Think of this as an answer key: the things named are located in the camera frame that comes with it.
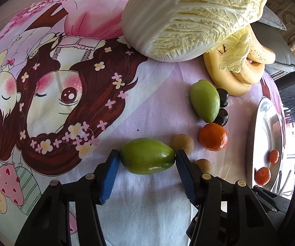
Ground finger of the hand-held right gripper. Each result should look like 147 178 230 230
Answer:
251 186 291 216

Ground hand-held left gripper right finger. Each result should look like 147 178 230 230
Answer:
175 150 287 246

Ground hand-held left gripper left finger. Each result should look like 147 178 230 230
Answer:
14 149 120 246

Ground brown longan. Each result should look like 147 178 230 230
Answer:
195 159 213 174
171 134 195 155

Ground green mango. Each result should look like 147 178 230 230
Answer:
119 138 176 175
190 80 220 123

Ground round metal plate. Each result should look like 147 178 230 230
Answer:
246 97 289 198

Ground dark plum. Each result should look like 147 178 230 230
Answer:
215 88 230 108

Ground orange tangerine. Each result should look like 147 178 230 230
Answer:
269 149 280 164
199 123 228 150
254 167 272 186

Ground dark red cherry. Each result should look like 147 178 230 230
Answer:
213 108 229 127

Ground pink cartoon printed blanket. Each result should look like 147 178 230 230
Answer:
0 0 289 246

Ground yellow banana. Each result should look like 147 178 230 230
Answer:
247 26 276 64
233 59 264 84
203 45 252 96

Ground grey leather cushion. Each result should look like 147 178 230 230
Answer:
252 22 295 70

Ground grey fabric pillow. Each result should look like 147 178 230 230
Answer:
259 5 287 31

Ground napa cabbage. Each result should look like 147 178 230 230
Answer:
121 0 271 73

